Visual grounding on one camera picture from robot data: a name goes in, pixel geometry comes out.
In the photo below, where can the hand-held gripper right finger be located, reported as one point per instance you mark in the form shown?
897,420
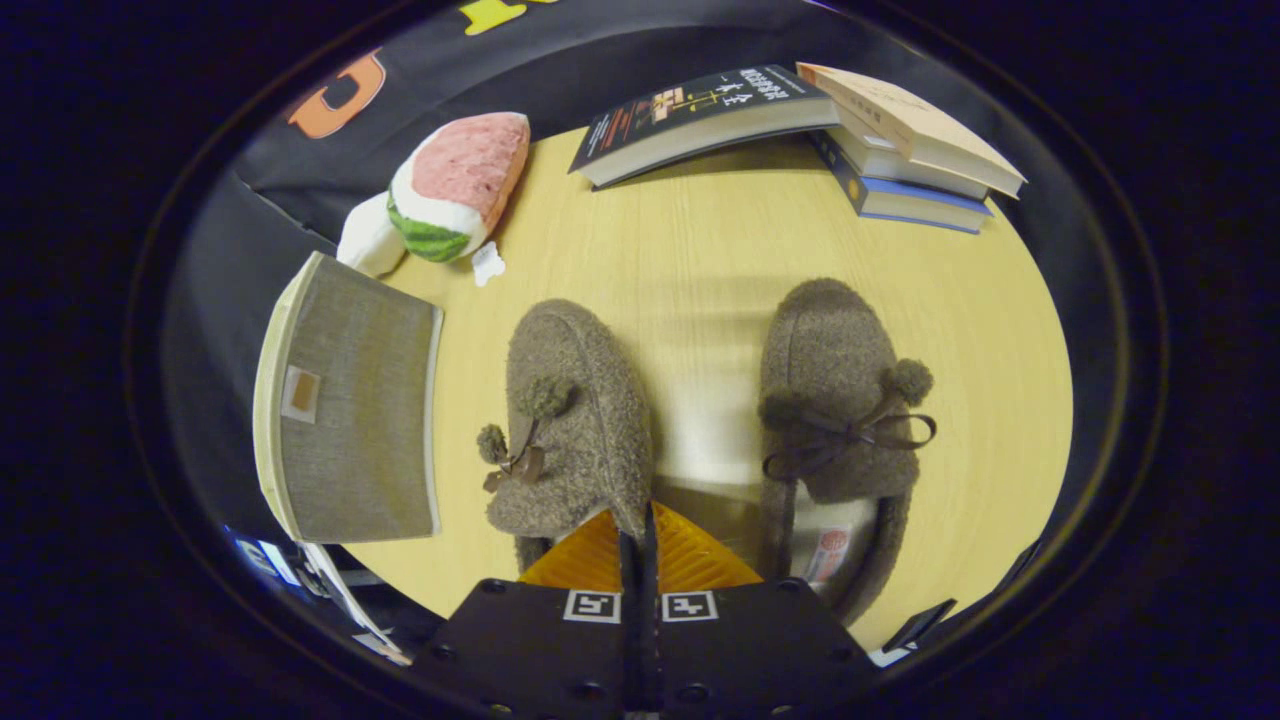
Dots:
655,650

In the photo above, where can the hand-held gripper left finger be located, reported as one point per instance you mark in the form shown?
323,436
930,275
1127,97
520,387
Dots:
628,640

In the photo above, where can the brown fuzzy shoe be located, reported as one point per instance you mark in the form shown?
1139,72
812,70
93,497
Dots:
590,430
830,350

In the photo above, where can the watermelon slice plush toy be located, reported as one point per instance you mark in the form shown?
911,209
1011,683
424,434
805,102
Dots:
460,180

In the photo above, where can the blue cover book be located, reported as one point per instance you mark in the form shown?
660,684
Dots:
910,205

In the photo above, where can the black cover book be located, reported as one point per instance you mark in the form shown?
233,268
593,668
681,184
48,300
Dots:
700,105

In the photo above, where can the beige cover book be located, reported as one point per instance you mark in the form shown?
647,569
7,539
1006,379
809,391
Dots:
910,125

